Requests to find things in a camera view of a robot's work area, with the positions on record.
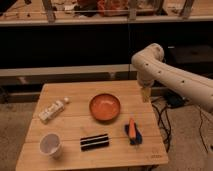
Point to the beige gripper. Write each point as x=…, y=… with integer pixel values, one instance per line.
x=146, y=94

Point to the orange ceramic bowl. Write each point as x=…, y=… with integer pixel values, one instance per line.
x=104, y=107

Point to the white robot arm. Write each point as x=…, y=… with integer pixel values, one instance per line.
x=149, y=66

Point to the long wooden shelf bench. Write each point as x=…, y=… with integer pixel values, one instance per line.
x=28, y=76

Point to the orange carrot toy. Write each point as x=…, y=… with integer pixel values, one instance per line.
x=132, y=130

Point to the black box on shelf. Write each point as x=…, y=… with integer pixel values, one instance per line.
x=196, y=58

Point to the wooden table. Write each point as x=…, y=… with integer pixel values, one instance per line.
x=75, y=122

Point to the black striped rectangular block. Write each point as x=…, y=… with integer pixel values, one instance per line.
x=92, y=142

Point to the white plastic bottle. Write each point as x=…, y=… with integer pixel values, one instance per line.
x=53, y=110

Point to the white paper cup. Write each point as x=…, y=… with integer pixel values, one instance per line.
x=50, y=145

